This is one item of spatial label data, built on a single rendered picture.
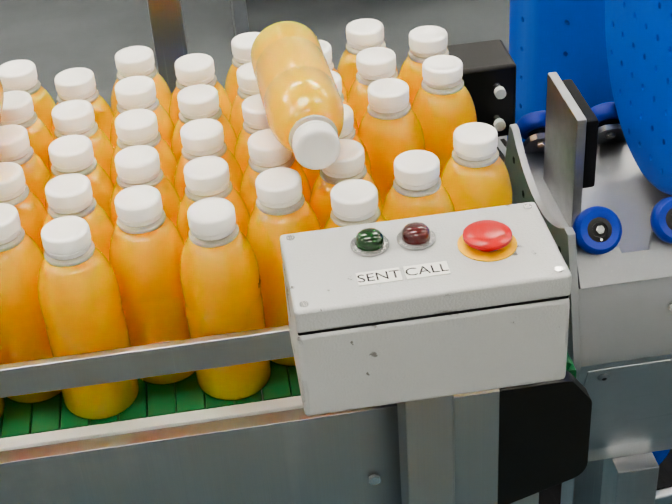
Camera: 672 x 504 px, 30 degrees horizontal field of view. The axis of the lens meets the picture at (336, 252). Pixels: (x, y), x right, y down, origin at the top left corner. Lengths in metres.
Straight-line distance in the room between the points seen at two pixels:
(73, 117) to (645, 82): 0.55
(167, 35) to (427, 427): 0.68
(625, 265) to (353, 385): 0.38
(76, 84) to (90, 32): 2.75
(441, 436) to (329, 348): 0.16
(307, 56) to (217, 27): 2.82
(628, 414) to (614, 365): 0.12
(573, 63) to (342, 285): 0.80
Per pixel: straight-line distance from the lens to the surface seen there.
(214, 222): 1.01
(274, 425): 1.09
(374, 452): 1.13
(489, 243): 0.91
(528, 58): 1.68
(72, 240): 1.02
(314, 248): 0.94
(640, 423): 1.39
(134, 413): 1.12
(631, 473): 1.44
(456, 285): 0.89
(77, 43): 3.95
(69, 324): 1.05
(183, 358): 1.06
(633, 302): 1.23
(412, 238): 0.93
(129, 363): 1.06
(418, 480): 1.05
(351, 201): 1.02
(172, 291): 1.08
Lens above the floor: 1.64
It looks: 35 degrees down
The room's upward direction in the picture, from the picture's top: 4 degrees counter-clockwise
